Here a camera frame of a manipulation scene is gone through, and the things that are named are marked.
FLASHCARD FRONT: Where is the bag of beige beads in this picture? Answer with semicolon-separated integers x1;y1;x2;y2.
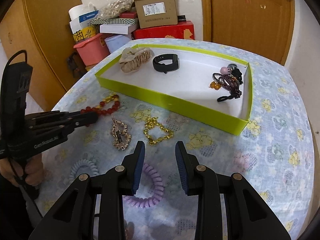
98;0;133;20

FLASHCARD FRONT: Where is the green striped box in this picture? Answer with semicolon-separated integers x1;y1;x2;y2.
89;18;138;25

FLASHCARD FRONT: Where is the white flat box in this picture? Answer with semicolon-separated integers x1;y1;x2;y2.
99;23;139;35

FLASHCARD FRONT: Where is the lime green tray box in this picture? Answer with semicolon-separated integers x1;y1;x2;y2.
96;44;253;135

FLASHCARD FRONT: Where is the purple spiral hair tie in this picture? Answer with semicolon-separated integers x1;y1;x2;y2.
122;162;165;209

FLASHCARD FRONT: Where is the beige large hair claw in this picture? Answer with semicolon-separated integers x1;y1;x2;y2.
119;47;151;73

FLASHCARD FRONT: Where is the black smart wristband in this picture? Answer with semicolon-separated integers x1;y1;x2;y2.
152;54;179;74

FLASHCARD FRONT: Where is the pink plastic bin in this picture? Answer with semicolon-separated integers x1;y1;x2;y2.
73;33;110;66

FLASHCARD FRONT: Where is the red bead bracelet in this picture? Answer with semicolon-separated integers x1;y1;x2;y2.
80;94;121;117

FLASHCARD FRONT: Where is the lavender cylindrical container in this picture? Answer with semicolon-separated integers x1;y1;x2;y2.
105;34;132;53

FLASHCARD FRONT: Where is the small red box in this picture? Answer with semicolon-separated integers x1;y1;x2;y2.
119;11;138;19

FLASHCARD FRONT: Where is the brown beaded hair tie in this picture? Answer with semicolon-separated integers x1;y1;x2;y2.
209;72;243;103

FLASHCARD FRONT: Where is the person's left hand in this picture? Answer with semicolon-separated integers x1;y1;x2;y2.
1;153;44;186

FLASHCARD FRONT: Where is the wooden wardrobe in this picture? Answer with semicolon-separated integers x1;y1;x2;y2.
1;0;86;111

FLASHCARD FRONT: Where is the floral blue tablecloth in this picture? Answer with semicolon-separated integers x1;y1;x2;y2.
36;40;315;239

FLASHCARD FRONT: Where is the white blue carton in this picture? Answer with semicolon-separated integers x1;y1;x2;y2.
68;4;98;34

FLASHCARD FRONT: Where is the red gift box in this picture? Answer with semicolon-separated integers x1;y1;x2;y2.
133;21;195;40

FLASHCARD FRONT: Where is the gold chain bracelet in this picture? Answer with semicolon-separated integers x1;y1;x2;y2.
143;116;175;146

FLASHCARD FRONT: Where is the light blue spiral hair tie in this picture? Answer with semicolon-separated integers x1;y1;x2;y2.
68;158;100;183

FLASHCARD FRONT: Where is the brown cardboard box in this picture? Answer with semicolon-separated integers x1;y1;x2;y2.
133;0;178;29

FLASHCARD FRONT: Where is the black pink charm hair tie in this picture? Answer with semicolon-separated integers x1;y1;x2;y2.
220;63;244;84

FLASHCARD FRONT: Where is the yellow tin box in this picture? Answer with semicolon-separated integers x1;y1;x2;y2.
73;25;99;43

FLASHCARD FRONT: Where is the wooden door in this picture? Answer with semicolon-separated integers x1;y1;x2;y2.
201;0;295;65

